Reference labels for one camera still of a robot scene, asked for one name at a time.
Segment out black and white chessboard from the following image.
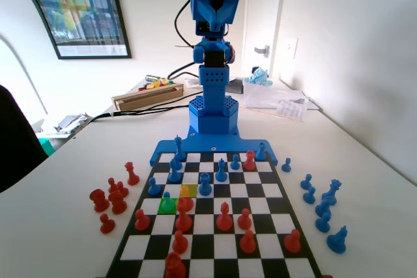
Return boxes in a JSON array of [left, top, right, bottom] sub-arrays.
[[104, 150, 323, 278]]

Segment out blue plush toy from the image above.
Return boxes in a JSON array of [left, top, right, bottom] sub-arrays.
[[244, 66, 274, 86]]

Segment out wooden box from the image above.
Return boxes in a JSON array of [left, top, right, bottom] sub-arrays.
[[111, 83, 185, 112]]

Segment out framed map poster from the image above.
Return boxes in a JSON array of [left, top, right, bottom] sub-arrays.
[[0, 0, 133, 61]]

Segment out printed paper sheets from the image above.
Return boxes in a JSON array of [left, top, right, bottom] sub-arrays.
[[275, 98, 310, 122]]

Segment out blue king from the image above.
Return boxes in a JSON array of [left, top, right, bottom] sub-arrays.
[[173, 134, 187, 162]]

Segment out red rook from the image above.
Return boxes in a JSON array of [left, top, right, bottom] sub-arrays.
[[243, 150, 256, 171], [164, 251, 188, 278]]

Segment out grey crumpled papers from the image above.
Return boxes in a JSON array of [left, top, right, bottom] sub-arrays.
[[32, 112, 94, 135]]

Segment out red queen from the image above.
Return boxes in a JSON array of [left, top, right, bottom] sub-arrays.
[[124, 161, 141, 186]]

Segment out red bishop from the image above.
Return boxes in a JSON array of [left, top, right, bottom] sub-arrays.
[[215, 202, 234, 232], [177, 185, 195, 214]]

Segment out teal box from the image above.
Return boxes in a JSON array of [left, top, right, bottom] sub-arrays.
[[37, 137, 58, 157]]

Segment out blue queen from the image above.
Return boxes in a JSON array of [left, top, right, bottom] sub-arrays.
[[321, 178, 343, 206]]

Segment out black chair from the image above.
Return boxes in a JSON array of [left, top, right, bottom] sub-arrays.
[[0, 84, 50, 194]]

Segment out blue gripper camera housing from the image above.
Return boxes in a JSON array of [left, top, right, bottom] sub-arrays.
[[194, 19, 229, 36]]

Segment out black camera cable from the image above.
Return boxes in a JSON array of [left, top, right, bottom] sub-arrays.
[[174, 0, 196, 48]]

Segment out metal door handle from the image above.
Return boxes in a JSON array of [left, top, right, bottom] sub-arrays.
[[253, 44, 271, 58]]

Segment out black table cable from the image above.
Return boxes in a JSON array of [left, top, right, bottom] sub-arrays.
[[85, 94, 194, 123]]

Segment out blue base plate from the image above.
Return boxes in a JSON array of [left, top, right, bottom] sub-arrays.
[[149, 128, 280, 167]]

